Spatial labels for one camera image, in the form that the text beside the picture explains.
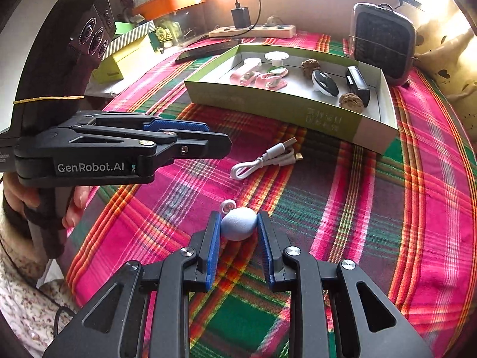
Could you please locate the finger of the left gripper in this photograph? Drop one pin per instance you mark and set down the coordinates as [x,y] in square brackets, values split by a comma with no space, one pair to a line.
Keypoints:
[157,124]
[189,144]

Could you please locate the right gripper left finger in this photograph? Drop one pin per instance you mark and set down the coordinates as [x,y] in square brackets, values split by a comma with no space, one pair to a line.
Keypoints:
[144,301]

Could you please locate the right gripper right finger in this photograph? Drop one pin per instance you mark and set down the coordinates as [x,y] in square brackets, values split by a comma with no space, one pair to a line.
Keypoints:
[334,306]

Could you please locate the pink plastic clip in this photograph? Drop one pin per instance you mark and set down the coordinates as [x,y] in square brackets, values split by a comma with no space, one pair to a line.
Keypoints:
[247,73]

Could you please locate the white knob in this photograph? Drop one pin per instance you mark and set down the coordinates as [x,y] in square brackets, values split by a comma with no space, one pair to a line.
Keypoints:
[237,223]

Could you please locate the white green spool holder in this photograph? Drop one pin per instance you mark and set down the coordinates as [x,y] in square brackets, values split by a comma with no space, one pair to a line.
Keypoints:
[277,58]

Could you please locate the brown walnut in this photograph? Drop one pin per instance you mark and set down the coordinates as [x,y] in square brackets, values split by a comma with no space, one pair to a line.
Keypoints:
[308,66]
[351,102]

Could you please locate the black rectangular device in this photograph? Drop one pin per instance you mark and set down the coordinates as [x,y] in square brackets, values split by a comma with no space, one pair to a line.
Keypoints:
[357,84]

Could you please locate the person left hand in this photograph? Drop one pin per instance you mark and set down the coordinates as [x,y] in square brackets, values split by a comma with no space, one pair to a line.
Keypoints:
[16,197]

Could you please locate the yellow box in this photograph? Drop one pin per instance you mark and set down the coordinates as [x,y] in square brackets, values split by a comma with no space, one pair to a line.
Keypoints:
[125,62]

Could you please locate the black smartphone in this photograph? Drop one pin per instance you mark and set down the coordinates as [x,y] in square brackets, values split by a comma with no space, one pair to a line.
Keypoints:
[206,51]

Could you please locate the striped box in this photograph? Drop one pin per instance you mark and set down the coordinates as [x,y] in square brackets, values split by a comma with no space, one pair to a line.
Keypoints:
[133,35]

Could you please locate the green box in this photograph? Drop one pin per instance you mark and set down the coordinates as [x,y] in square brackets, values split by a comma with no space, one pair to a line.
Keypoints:
[122,28]

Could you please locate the plaid pink green cloth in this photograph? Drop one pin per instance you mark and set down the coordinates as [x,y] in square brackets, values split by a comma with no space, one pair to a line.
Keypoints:
[407,217]

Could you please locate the orange tray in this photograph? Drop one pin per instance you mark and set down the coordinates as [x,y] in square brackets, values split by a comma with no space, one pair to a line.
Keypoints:
[158,8]

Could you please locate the white power strip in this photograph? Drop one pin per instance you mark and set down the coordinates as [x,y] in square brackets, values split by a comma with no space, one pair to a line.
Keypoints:
[276,31]

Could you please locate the green white cardboard tray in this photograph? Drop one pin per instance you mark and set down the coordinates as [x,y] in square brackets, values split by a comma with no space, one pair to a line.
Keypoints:
[299,102]

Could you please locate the grey portable fan heater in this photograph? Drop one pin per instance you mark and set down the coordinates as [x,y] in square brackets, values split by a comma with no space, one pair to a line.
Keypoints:
[382,37]

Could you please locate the cream heart curtain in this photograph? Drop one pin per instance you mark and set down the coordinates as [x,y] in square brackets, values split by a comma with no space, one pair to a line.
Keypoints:
[446,51]

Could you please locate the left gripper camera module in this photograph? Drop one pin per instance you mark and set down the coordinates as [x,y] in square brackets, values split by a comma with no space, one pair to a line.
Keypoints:
[68,47]

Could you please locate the black charger with cable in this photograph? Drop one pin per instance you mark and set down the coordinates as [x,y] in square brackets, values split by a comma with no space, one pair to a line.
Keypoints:
[241,16]

